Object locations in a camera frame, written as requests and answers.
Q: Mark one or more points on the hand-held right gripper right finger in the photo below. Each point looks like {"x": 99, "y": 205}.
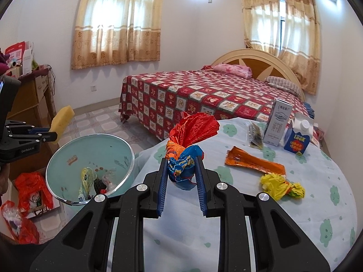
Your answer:
{"x": 200, "y": 188}

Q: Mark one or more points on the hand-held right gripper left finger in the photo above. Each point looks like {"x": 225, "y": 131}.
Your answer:
{"x": 163, "y": 188}

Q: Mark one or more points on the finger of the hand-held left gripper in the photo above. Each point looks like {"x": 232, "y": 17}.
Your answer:
{"x": 41, "y": 131}
{"x": 48, "y": 138}

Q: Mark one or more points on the yellow sponge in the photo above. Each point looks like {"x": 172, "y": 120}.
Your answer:
{"x": 62, "y": 119}

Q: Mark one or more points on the blue orange foil wrapper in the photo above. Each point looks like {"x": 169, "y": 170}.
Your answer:
{"x": 181, "y": 167}

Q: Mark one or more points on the teal trash bin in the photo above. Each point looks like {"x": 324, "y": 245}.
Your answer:
{"x": 85, "y": 150}

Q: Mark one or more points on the person's left forearm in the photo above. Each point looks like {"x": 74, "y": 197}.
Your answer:
{"x": 2, "y": 181}

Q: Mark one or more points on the brown cabinet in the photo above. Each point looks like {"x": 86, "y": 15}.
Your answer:
{"x": 25, "y": 99}

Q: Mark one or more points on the beige box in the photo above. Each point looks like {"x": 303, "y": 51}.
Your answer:
{"x": 15, "y": 72}

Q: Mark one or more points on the purple cloth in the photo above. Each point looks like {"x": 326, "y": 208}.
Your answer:
{"x": 3, "y": 62}

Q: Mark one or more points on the white cardboard box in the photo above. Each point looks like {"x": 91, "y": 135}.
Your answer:
{"x": 27, "y": 61}

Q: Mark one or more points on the green cloth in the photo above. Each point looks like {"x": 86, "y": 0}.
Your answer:
{"x": 35, "y": 63}

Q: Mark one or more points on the red cardboard box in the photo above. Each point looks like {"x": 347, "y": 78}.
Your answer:
{"x": 15, "y": 51}

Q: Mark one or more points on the red bag in cardboard box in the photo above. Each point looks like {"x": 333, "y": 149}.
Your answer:
{"x": 28, "y": 181}

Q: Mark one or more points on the long orange wrapper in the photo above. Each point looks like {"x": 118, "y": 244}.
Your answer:
{"x": 246, "y": 160}

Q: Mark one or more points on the yellow green wrapper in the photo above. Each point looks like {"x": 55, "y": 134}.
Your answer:
{"x": 86, "y": 180}

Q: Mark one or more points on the black mesh scrap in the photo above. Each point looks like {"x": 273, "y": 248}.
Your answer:
{"x": 99, "y": 185}

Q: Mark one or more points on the crumpled yellow wrapper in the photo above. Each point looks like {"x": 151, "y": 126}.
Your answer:
{"x": 273, "y": 182}

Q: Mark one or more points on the dark snack wrapper strip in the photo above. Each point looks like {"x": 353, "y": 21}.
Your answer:
{"x": 255, "y": 136}

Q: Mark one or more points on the bed with red quilt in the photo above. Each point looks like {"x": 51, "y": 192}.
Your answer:
{"x": 184, "y": 96}

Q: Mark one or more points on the tall white carton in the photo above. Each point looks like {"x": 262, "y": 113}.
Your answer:
{"x": 276, "y": 127}

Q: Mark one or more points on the blue carton with white cap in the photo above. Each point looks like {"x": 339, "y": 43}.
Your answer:
{"x": 296, "y": 144}

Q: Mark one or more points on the wide beige curtain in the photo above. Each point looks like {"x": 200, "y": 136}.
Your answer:
{"x": 113, "y": 48}

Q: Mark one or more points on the pink pillow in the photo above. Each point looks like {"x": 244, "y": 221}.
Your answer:
{"x": 232, "y": 69}

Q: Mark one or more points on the pink cloth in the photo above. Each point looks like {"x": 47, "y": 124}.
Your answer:
{"x": 319, "y": 133}

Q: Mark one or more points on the striped pillow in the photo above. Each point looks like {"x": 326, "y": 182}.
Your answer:
{"x": 283, "y": 83}

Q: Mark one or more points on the blue folded cloth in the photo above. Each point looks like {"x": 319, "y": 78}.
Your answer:
{"x": 309, "y": 109}

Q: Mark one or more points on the wooden bed headboard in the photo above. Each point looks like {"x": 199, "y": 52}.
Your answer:
{"x": 255, "y": 62}

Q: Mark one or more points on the narrow beige curtain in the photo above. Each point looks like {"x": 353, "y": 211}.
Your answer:
{"x": 300, "y": 48}

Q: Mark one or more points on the dark framed window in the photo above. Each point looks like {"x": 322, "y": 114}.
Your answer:
{"x": 282, "y": 25}

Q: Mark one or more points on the small white camera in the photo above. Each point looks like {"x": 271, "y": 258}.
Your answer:
{"x": 12, "y": 63}

